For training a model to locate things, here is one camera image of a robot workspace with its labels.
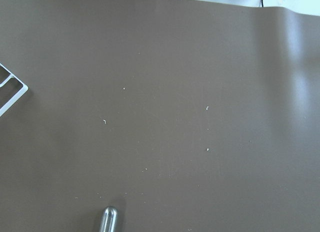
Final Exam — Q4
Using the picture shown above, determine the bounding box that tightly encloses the steel muddler black tip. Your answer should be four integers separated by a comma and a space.
99, 206, 118, 232

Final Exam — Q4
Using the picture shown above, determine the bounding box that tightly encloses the white cup rack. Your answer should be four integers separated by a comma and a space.
0, 64, 29, 116

